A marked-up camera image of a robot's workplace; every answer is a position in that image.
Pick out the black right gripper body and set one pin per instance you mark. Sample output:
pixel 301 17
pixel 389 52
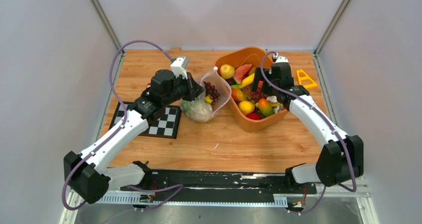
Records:
pixel 258 77

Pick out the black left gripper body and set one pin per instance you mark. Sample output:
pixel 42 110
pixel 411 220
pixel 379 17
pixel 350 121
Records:
pixel 180 91

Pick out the dark toy grapes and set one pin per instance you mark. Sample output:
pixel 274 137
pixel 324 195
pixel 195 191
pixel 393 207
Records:
pixel 211 90

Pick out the small yellow toy lemon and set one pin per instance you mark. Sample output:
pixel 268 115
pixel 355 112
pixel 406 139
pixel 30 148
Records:
pixel 208 100

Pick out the green toy lettuce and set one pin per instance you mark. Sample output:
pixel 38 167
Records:
pixel 197 110

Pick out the clear zip top bag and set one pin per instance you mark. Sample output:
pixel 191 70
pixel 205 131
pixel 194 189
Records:
pixel 222 86

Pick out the toy watermelon slice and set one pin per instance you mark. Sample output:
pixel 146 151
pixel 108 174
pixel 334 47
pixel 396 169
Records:
pixel 241 72

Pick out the orange plastic basket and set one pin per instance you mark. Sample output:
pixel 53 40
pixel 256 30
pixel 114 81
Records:
pixel 254 56

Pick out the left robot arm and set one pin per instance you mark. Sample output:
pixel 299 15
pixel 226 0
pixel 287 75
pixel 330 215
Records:
pixel 88 172

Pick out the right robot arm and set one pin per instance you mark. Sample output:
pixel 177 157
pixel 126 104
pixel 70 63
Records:
pixel 341 156

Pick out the white toy garlic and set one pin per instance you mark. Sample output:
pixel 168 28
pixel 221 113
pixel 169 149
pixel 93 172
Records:
pixel 276 106

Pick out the yellow triangular toy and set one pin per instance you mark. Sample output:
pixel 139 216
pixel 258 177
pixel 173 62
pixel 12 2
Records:
pixel 305 80

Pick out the yellow toy corn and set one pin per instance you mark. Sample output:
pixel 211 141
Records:
pixel 247 81

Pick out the toy mango green orange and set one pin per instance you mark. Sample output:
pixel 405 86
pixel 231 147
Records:
pixel 265 107

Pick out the black white checkerboard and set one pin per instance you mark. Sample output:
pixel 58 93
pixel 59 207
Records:
pixel 166 126

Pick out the red toy tomato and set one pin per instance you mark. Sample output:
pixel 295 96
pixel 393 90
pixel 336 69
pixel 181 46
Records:
pixel 254 116

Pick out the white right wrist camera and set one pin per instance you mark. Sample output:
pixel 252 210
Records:
pixel 281 59

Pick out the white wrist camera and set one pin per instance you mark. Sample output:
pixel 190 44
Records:
pixel 179 66
pixel 281 59

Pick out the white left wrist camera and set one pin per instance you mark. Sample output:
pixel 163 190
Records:
pixel 179 66

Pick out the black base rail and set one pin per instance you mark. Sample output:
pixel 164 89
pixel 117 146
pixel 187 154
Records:
pixel 224 187

